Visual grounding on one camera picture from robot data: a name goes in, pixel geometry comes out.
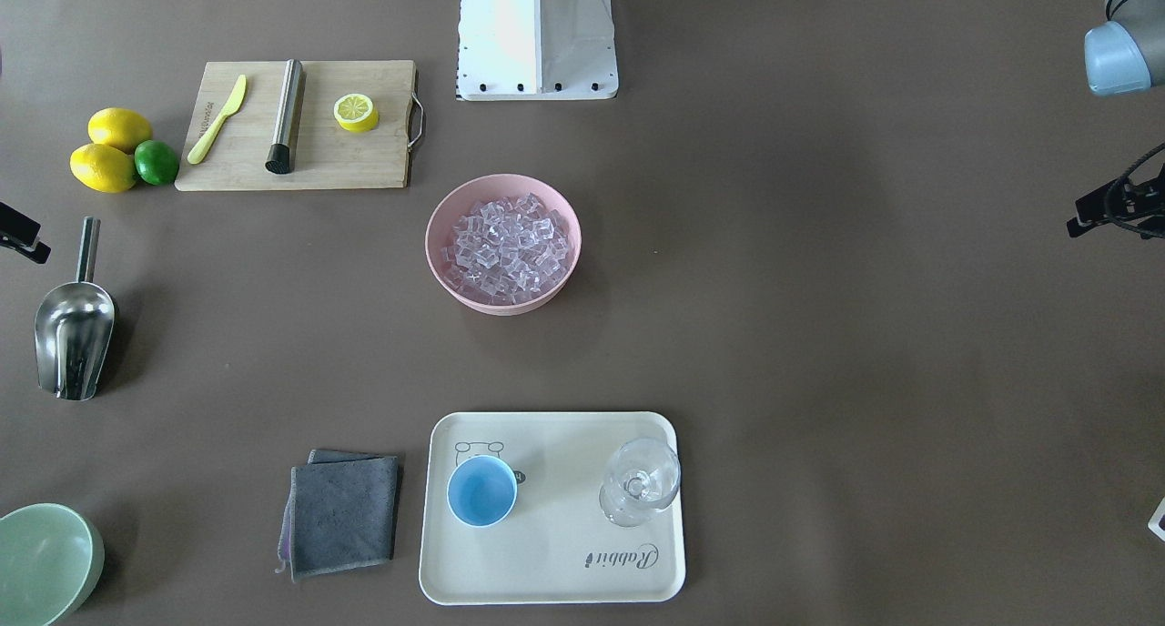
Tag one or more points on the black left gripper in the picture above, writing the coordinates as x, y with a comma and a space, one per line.
1095, 211

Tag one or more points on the cream rabbit tray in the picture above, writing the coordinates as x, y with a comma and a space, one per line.
555, 545

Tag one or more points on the wooden cutting board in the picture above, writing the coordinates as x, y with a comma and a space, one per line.
322, 154

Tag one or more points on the pile of clear ice cubes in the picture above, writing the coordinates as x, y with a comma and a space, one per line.
506, 251

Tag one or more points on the lower whole lemon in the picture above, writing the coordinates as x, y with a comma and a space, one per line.
103, 168

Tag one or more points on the half lemon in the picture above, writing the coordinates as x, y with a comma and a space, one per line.
356, 113

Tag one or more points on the metal ice scoop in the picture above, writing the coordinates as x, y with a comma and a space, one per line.
74, 327

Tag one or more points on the whole lemon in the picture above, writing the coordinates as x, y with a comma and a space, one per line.
122, 128
103, 168

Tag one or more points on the grey folded cloth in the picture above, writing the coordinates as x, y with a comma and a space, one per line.
340, 514

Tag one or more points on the yellow plastic knife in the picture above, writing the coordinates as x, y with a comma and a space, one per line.
230, 108

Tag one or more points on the green lime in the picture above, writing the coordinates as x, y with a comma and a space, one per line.
156, 163

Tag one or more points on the clear wine glass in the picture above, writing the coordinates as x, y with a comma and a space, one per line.
641, 480

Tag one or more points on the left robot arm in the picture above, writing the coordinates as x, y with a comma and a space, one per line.
1124, 56

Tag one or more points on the upper whole lemon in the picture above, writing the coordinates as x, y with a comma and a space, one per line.
122, 128

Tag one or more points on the pink bowl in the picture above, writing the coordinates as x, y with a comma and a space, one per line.
460, 201

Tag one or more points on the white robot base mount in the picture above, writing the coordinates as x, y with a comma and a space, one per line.
536, 50

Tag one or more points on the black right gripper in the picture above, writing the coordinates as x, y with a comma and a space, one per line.
18, 228

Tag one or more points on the green bowl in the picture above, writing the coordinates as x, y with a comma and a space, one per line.
51, 560

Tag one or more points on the steel muddler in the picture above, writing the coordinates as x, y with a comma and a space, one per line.
279, 159

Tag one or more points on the light blue cup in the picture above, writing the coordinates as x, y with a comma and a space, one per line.
482, 491

